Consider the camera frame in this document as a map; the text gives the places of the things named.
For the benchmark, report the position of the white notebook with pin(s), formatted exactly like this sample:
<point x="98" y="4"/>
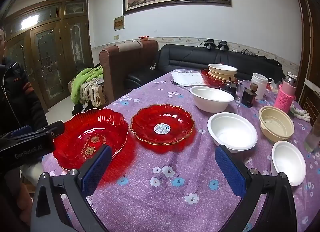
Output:
<point x="188" y="77"/>

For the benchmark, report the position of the person's body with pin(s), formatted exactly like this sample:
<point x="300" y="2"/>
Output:
<point x="15" y="92"/>

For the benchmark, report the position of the black device on sofa back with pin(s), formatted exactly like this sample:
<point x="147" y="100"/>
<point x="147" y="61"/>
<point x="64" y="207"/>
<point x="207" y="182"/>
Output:
<point x="222" y="45"/>
<point x="209" y="44"/>

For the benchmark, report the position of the bottle with pink knitted sleeve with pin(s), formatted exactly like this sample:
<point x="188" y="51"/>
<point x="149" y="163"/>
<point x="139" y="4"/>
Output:
<point x="285" y="97"/>

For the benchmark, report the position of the clear plastic bottle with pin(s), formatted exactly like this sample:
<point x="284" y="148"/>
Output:
<point x="312" y="139"/>

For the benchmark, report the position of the small white foam bowl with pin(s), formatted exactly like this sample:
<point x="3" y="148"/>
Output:
<point x="288" y="160"/>

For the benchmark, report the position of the red plate with gold print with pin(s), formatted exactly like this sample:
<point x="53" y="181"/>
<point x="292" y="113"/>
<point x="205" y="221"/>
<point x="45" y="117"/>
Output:
<point x="75" y="134"/>

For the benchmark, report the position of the beige plastic bowl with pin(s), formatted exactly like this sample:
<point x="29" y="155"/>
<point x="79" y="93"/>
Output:
<point x="275" y="123"/>

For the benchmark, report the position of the brown armchair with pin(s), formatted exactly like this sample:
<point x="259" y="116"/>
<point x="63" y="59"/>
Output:
<point x="125" y="69"/>

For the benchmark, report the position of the small red dish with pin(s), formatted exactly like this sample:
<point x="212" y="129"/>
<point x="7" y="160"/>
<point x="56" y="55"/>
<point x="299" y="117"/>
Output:
<point x="144" y="38"/>

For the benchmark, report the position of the black pen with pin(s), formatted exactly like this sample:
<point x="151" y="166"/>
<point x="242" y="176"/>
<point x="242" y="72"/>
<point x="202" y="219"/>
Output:
<point x="178" y="84"/>

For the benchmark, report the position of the small black box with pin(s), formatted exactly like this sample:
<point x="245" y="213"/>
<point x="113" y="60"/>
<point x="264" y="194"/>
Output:
<point x="248" y="95"/>

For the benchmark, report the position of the purple floral tablecloth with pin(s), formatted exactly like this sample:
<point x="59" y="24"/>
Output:
<point x="162" y="172"/>

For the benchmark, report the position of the small wall calendar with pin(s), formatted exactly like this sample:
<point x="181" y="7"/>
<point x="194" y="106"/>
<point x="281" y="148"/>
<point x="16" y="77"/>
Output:
<point x="119" y="23"/>

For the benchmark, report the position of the white work gloves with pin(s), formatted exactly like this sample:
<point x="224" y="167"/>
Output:
<point x="300" y="114"/>

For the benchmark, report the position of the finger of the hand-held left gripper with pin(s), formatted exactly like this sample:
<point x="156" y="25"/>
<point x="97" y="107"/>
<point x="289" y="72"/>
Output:
<point x="53" y="128"/>

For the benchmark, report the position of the red plate under bowls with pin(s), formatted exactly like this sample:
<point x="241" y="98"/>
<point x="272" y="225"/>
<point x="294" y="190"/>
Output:
<point x="205" y="76"/>

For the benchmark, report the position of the black leather sofa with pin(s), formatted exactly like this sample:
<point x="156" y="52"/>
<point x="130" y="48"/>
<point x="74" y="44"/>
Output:
<point x="190" y="55"/>

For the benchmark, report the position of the patterned blanket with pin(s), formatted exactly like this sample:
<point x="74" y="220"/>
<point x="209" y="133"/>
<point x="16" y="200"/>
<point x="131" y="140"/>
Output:
<point x="93" y="94"/>

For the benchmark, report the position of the beige bowl in stack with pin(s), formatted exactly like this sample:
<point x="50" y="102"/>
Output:
<point x="220" y="75"/>

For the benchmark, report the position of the large white foam bowl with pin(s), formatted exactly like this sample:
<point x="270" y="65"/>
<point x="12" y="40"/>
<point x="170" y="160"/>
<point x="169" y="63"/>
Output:
<point x="211" y="97"/>

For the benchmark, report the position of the white plastic jar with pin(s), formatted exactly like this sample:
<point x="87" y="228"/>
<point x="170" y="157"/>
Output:
<point x="258" y="85"/>

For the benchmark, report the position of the wooden glass-panel doors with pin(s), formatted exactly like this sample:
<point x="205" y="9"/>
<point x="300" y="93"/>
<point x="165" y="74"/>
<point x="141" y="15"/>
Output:
<point x="52" y="54"/>

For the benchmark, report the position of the green jacket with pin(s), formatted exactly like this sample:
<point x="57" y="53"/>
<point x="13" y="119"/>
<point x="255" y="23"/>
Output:
<point x="83" y="79"/>

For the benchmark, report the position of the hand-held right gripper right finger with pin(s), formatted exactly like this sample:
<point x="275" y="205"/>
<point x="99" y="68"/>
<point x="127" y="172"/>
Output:
<point x="230" y="172"/>

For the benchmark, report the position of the wooden door frame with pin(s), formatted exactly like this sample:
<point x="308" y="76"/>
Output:
<point x="308" y="47"/>

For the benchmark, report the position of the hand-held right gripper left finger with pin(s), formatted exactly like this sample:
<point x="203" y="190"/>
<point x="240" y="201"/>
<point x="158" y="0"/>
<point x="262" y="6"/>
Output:
<point x="96" y="169"/>

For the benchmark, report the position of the red plate with round sticker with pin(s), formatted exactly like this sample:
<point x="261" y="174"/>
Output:
<point x="150" y="119"/>

